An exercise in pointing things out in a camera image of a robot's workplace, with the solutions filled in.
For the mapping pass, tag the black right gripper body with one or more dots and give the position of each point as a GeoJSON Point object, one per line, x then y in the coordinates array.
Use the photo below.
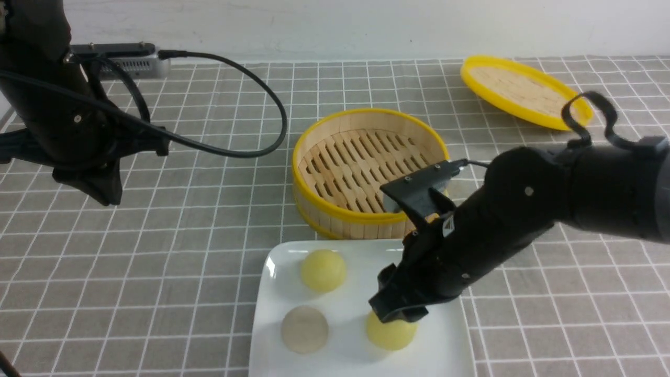
{"type": "Point", "coordinates": [520, 200]}

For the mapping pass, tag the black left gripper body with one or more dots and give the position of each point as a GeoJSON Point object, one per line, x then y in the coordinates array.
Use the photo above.
{"type": "Point", "coordinates": [72, 126]}

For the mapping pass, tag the yellow-green steamed bun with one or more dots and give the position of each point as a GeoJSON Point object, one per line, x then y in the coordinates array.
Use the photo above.
{"type": "Point", "coordinates": [394, 336]}

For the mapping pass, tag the yellow steamed bun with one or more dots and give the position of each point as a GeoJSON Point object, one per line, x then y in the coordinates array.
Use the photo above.
{"type": "Point", "coordinates": [323, 271]}

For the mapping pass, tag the white steamed bun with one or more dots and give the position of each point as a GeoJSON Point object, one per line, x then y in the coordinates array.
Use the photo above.
{"type": "Point", "coordinates": [304, 330]}

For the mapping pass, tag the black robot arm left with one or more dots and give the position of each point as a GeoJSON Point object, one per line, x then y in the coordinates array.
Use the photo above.
{"type": "Point", "coordinates": [36, 39]}

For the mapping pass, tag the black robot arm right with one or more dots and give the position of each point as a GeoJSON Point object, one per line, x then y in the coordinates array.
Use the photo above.
{"type": "Point", "coordinates": [617, 191]}

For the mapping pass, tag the white square plate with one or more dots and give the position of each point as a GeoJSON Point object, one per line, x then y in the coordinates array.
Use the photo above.
{"type": "Point", "coordinates": [441, 347]}

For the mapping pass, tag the yellow-rimmed bamboo steamer basket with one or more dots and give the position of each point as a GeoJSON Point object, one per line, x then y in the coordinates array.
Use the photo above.
{"type": "Point", "coordinates": [340, 163]}

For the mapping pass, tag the yellow-rimmed bamboo steamer lid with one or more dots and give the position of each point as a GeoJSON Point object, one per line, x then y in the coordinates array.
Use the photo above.
{"type": "Point", "coordinates": [518, 89]}

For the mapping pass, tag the grey checkered tablecloth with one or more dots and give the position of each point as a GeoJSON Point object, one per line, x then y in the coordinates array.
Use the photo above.
{"type": "Point", "coordinates": [166, 283]}

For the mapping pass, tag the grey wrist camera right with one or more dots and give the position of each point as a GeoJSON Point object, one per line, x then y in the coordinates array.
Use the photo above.
{"type": "Point", "coordinates": [422, 193]}

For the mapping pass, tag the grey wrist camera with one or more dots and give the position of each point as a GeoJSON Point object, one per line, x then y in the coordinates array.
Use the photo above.
{"type": "Point", "coordinates": [422, 193]}
{"type": "Point", "coordinates": [139, 59]}

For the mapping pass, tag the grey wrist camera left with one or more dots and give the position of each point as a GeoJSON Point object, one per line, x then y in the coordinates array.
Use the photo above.
{"type": "Point", "coordinates": [139, 59]}

